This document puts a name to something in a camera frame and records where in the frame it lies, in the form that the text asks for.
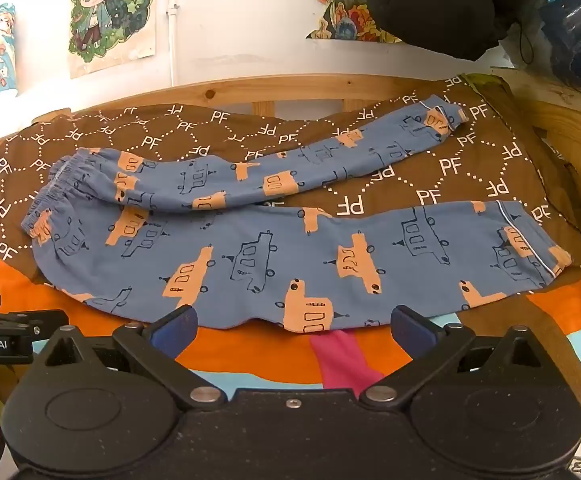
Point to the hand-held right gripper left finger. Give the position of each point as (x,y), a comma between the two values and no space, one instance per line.
(176,327)

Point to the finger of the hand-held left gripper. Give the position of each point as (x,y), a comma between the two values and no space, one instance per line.
(20,322)

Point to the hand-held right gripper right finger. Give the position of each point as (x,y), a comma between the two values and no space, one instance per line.
(410,330)

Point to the blue car-print pants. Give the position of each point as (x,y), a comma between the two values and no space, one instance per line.
(250,260)

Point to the orange multicoloured bedsheet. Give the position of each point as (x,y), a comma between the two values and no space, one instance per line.
(270,355)

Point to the brown patterned blanket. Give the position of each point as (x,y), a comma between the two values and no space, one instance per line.
(410,170)

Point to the green cloth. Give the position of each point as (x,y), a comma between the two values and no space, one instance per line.
(476,79)

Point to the black cloth bundle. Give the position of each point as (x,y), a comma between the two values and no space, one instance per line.
(435,0)

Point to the blond cartoon figure wall poster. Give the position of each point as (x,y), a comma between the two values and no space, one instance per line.
(108,10)

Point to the large colourful landscape wall poster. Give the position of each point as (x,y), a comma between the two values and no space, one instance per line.
(340,5)

